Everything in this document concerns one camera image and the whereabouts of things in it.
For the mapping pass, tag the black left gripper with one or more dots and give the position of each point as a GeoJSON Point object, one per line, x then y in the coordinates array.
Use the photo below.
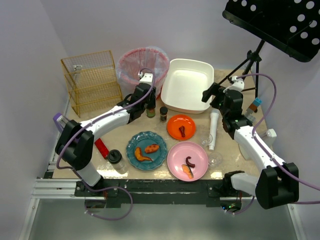
{"type": "Point", "coordinates": [151, 99]}

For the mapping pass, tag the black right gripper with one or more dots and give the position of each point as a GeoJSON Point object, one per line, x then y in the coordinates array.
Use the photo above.
{"type": "Point", "coordinates": [215, 90]}

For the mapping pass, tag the green yellow-capped sauce bottle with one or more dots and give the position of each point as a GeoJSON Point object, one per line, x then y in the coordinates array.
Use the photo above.
{"type": "Point", "coordinates": [151, 112]}

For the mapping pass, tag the dark spice jar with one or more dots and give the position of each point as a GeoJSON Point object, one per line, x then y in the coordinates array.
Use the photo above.
{"type": "Point", "coordinates": [163, 113]}

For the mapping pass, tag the clear black-lidded shaker jar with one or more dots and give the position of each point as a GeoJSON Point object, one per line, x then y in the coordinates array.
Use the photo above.
{"type": "Point", "coordinates": [115, 158]}

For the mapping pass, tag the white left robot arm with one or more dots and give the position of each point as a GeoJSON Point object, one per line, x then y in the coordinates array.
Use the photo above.
{"type": "Point", "coordinates": [75, 144]}

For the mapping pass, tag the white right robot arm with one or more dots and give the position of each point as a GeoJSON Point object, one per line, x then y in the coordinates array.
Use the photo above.
{"type": "Point", "coordinates": [276, 184]}

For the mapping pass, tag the white microphone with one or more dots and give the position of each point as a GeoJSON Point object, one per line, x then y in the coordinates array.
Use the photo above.
{"type": "Point", "coordinates": [214, 117]}

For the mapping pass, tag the white rectangular basin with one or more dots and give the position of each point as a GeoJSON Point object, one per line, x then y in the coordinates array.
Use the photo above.
{"type": "Point", "coordinates": [183, 87]}

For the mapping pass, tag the teal ornate plate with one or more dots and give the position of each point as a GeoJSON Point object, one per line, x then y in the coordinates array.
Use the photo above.
{"type": "Point", "coordinates": [142, 140]}

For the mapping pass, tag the orange fried food piece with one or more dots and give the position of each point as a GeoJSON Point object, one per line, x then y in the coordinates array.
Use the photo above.
{"type": "Point", "coordinates": [151, 148]}

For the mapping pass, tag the orange plate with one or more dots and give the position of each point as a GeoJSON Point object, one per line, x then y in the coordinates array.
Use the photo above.
{"type": "Point", "coordinates": [177, 121]}

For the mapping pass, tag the dark red meat piece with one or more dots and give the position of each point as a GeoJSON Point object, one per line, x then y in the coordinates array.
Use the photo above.
{"type": "Point", "coordinates": [182, 131]}

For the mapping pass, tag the fried chicken wing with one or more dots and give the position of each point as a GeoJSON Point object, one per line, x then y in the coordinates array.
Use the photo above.
{"type": "Point", "coordinates": [139, 156]}

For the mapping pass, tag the clear glass cup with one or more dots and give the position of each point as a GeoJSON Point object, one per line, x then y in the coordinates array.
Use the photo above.
{"type": "Point", "coordinates": [206, 139]}

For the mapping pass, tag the red mesh waste basket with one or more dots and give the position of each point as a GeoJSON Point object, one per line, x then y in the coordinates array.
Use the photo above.
{"type": "Point", "coordinates": [142, 67]}

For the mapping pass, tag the clear plastic bin liner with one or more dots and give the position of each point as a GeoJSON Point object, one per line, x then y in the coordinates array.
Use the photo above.
{"type": "Point", "coordinates": [135, 75]}

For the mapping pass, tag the toy block stack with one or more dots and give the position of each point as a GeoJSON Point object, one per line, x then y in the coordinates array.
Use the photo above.
{"type": "Point", "coordinates": [253, 108]}

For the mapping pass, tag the red glitter microphone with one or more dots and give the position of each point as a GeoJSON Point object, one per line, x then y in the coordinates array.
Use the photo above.
{"type": "Point", "coordinates": [101, 148]}

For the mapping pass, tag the pink plate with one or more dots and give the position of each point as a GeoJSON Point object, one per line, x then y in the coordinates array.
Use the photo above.
{"type": "Point", "coordinates": [187, 153]}

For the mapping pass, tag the salmon slice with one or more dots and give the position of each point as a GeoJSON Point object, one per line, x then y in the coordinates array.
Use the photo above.
{"type": "Point", "coordinates": [187, 170]}

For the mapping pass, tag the black music stand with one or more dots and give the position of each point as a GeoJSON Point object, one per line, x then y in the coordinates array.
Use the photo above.
{"type": "Point", "coordinates": [292, 26]}

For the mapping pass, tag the gold wire rack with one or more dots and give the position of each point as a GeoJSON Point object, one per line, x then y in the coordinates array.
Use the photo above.
{"type": "Point", "coordinates": [91, 81]}

